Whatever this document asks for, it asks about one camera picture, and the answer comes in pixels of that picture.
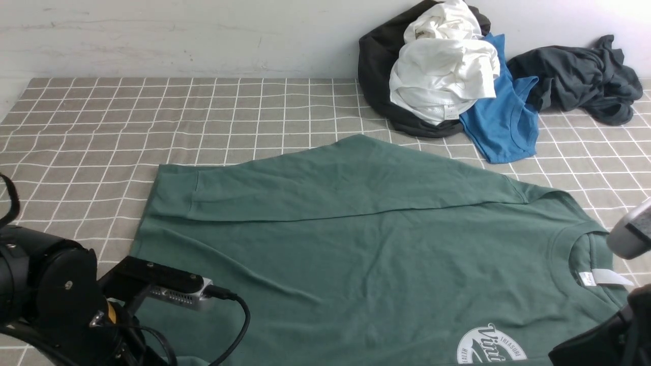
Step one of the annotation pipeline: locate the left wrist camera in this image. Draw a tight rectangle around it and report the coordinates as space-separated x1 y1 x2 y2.
98 256 213 314

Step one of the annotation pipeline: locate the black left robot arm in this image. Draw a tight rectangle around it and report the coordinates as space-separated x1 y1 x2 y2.
2 225 179 365

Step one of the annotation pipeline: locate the dark grey crumpled shirt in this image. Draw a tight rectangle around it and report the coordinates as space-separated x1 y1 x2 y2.
507 35 643 127

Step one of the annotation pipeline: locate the grey checkered tablecloth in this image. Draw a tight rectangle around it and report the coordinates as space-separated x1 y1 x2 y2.
2 77 649 276

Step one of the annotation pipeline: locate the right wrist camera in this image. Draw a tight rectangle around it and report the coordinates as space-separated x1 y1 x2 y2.
607 198 650 260

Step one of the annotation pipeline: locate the white crumpled shirt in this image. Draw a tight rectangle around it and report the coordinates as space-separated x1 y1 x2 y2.
389 1 500 125

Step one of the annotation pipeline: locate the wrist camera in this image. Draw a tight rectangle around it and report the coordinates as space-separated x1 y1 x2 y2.
607 198 650 260
98 256 213 314

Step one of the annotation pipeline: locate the green long sleeve shirt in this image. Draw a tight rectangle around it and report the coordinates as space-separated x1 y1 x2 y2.
132 135 627 365

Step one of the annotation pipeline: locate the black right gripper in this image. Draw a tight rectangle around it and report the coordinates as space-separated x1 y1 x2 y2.
549 285 650 365

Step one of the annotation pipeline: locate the black garment under white shirt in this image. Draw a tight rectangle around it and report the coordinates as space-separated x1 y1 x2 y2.
358 1 491 138

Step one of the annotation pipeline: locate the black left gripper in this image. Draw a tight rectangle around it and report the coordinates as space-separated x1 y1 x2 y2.
89 300 179 365

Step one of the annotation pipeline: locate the blue shirt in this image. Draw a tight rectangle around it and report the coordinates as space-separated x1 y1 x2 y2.
460 34 539 164

